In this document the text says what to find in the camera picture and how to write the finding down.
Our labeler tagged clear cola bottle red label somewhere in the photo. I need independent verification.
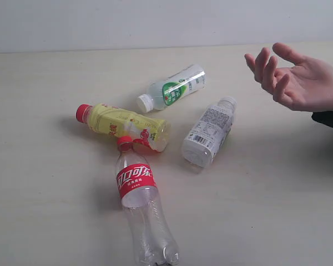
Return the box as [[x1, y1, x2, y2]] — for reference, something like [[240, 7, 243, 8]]
[[115, 136, 180, 265]]

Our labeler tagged clear bottle white text label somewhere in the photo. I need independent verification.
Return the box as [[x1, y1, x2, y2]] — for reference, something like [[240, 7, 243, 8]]
[[181, 96, 237, 168]]

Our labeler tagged green label bottle white cap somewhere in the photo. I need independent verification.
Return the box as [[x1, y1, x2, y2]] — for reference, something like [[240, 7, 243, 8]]
[[137, 64, 206, 113]]

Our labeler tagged person's open bare hand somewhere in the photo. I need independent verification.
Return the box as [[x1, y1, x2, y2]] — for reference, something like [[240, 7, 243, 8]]
[[244, 43, 333, 112]]

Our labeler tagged yellow label bottle red cap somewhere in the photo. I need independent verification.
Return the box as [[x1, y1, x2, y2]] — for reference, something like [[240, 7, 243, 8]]
[[75, 104, 170, 152]]

